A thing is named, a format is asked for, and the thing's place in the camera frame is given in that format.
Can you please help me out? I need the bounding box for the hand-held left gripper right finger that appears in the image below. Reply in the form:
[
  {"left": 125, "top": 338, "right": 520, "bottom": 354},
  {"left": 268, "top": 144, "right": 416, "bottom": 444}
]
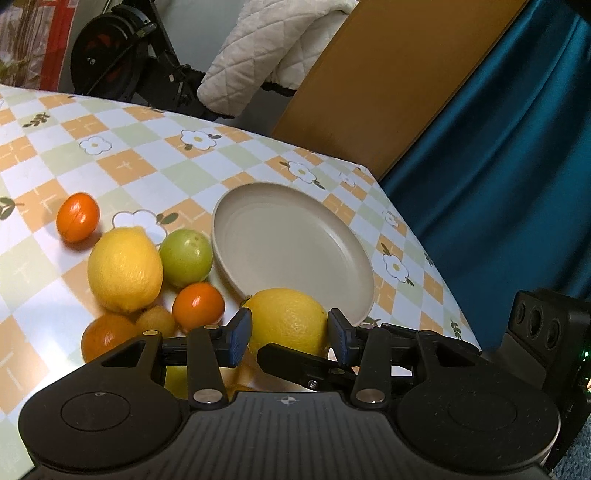
[{"left": 327, "top": 308, "right": 483, "bottom": 409}]

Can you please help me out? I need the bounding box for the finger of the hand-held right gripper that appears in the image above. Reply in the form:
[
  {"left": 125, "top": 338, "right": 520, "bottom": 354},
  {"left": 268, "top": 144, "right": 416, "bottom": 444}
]
[{"left": 256, "top": 343, "right": 361, "bottom": 389}]

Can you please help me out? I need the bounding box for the brown wooden board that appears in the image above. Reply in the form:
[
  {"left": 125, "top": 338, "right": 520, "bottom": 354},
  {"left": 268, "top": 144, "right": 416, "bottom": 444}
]
[{"left": 270, "top": 0, "right": 529, "bottom": 181}]

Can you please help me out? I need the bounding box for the black exercise bike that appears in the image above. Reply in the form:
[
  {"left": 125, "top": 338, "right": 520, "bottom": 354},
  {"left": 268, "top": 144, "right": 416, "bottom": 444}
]
[{"left": 70, "top": 0, "right": 218, "bottom": 123}]

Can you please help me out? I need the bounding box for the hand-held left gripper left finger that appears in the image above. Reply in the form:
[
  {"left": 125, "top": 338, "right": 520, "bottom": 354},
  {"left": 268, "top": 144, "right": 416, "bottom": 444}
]
[{"left": 95, "top": 308, "right": 254, "bottom": 409}]

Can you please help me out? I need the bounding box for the checkered floral tablecloth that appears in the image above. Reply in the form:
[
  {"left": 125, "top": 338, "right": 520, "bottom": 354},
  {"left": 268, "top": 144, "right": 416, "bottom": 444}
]
[{"left": 0, "top": 84, "right": 481, "bottom": 480}]

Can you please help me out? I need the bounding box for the dark orange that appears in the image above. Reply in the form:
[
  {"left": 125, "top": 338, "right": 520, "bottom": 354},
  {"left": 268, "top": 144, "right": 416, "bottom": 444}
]
[{"left": 81, "top": 314, "right": 139, "bottom": 363}]

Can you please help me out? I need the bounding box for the white quilted jacket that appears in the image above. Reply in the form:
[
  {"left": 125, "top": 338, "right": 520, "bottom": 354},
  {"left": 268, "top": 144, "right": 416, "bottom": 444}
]
[{"left": 198, "top": 0, "right": 358, "bottom": 118}]

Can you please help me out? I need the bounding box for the beige round plate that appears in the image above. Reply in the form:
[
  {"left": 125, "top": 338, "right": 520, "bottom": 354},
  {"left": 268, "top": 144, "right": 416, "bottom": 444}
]
[{"left": 211, "top": 182, "right": 375, "bottom": 326}]

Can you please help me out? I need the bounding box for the yellow lemon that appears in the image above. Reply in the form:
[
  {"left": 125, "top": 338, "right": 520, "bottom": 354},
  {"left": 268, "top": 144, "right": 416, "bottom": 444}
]
[
  {"left": 240, "top": 287, "right": 331, "bottom": 358},
  {"left": 87, "top": 226, "right": 164, "bottom": 315}
]

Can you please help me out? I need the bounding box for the small yellow kumquat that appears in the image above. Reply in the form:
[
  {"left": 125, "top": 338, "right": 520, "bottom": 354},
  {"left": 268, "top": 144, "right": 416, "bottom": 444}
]
[{"left": 135, "top": 307, "right": 177, "bottom": 337}]

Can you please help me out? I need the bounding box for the red printed wall poster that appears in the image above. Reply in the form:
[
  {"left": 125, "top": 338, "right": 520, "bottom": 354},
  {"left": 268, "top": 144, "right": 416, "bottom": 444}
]
[{"left": 0, "top": 0, "right": 77, "bottom": 90}]

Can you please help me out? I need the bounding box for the small orange tangerine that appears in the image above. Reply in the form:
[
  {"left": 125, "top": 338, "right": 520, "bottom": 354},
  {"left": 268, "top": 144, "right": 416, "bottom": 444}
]
[
  {"left": 172, "top": 282, "right": 225, "bottom": 332},
  {"left": 56, "top": 193, "right": 101, "bottom": 244}
]

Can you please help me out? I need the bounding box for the teal curtain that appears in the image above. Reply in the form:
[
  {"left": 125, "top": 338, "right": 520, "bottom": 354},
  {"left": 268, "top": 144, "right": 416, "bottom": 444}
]
[{"left": 379, "top": 0, "right": 591, "bottom": 352}]

